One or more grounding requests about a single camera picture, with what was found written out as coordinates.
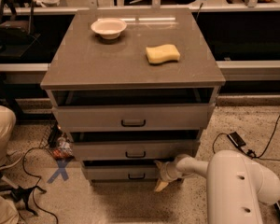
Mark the person leg beige trousers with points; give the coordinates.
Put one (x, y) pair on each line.
(7, 123)

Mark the blue tape cross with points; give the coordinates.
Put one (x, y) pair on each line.
(60, 171)

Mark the grey top drawer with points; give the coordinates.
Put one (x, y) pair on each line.
(115, 118)

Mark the black chair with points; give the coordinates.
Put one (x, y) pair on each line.
(16, 36)

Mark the yellow sponge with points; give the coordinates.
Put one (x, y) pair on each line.
(162, 54)

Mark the white bowl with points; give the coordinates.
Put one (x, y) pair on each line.
(109, 28)

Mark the grey bottom drawer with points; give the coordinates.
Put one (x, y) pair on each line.
(120, 170)

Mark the grey drawer cabinet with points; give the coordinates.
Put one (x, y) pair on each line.
(88, 70)

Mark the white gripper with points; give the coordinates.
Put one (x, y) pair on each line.
(168, 172)

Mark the grey drawer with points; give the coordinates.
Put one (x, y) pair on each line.
(120, 170)
(115, 118)
(134, 150)

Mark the grey middle drawer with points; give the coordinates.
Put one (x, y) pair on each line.
(134, 150)

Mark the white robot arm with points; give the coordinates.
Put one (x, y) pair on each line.
(235, 185)

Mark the black power adapter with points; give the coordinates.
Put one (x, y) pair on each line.
(236, 139)

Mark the small items by cabinet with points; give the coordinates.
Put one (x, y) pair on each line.
(59, 146)

